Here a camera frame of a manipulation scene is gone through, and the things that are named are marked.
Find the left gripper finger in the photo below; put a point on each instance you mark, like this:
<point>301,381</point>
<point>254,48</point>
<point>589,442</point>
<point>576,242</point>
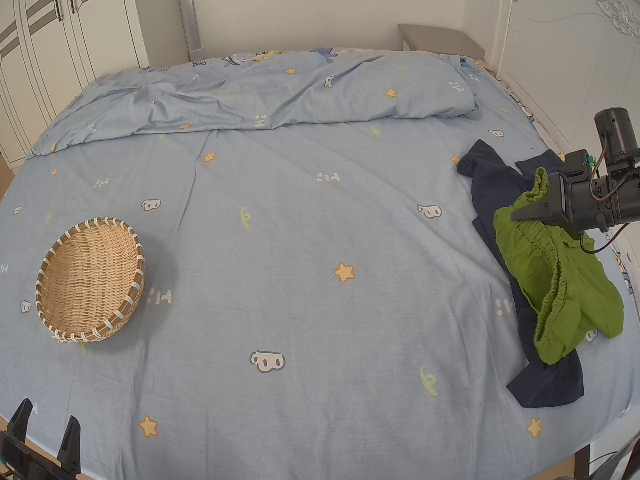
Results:
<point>21,423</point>
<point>71,448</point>

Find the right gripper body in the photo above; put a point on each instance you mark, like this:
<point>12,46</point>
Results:
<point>582,203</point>

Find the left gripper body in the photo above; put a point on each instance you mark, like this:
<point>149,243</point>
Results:
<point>15,460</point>

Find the green shorts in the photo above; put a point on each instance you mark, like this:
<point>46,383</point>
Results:
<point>575,288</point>

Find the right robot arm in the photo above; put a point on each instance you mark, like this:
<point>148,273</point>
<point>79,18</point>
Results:
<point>620,133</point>

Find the round woven basket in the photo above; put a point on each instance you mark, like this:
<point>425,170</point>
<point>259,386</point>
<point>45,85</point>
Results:
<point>85,278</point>

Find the bed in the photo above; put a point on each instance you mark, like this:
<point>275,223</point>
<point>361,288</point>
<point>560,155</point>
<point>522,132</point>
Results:
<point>300,243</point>

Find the dark blue T-shirt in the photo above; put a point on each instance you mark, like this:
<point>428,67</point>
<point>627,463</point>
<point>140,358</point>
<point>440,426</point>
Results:
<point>480,183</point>

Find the grey bedside table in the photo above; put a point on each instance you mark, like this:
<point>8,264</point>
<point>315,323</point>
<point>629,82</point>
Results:
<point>435,38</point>

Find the pale blue quilt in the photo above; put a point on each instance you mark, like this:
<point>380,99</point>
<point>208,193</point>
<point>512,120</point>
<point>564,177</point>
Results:
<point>250,98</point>

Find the white wardrobe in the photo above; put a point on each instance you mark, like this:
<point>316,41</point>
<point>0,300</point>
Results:
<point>100,18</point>

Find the grey vertical pipe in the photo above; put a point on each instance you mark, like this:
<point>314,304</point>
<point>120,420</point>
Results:
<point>189,8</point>

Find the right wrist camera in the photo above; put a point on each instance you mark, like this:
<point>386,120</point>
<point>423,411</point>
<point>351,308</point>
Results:
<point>575,160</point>

